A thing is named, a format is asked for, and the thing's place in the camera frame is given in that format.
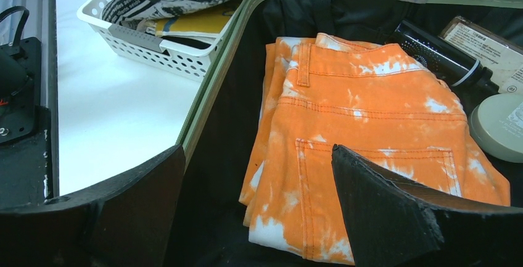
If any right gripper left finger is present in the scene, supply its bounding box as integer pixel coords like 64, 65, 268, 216
1, 145, 186, 266

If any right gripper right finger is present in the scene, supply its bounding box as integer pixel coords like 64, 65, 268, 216
332, 145, 522, 266

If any yellow black garment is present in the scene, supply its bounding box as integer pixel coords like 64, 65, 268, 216
137, 1, 240, 38

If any white plastic basket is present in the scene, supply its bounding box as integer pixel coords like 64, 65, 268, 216
76, 0, 236, 82

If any green hard-shell suitcase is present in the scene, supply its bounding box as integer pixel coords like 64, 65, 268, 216
164, 0, 522, 266

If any orange white garment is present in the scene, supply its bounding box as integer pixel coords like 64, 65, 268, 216
239, 33, 510, 265

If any round pale green jar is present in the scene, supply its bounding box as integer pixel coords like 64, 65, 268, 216
469, 93, 522, 163

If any black cosmetic bottle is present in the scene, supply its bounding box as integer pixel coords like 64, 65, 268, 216
385, 20, 499, 95

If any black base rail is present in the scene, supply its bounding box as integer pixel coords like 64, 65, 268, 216
0, 0, 60, 211

